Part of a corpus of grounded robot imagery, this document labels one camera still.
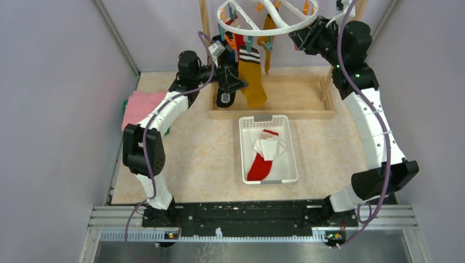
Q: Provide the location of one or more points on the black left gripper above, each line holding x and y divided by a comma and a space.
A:
232, 81

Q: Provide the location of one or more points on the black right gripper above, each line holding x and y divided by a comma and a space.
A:
306, 38

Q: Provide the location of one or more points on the black sock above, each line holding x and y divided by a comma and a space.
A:
223, 99

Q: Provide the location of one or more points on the mustard yellow sock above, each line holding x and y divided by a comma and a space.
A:
251, 72
267, 42

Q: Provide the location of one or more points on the white round clip hanger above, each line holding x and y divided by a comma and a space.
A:
288, 16

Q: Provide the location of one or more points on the red sock white cuff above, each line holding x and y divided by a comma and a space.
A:
260, 168

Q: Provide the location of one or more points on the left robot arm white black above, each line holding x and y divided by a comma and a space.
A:
143, 151

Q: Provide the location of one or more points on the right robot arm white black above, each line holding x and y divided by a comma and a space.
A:
386, 163

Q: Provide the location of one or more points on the pink folded towel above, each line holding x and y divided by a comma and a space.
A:
140, 104

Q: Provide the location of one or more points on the green folded towel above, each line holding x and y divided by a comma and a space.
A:
124, 111

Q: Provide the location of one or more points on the white plastic basket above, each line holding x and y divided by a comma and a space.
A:
284, 169

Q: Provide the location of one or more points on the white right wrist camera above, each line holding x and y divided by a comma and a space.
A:
342, 7

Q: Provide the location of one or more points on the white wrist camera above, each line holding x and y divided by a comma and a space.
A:
342, 7
217, 50

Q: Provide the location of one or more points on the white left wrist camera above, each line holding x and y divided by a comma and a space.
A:
217, 50

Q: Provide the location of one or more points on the wooden hanger stand frame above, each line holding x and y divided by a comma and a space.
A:
297, 96

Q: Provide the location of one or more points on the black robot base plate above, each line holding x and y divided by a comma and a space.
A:
248, 218

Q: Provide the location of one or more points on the aluminium rail frame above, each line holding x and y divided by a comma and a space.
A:
116, 234

